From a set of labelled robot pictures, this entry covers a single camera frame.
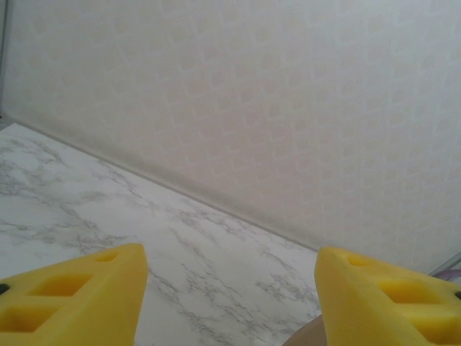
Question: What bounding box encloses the aluminium frame post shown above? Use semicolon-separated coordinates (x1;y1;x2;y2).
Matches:
0;0;10;120

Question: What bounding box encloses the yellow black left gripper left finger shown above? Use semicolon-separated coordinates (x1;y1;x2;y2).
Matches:
0;243;148;346

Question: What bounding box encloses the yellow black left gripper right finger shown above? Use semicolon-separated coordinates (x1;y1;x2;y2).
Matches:
315;246;461;346

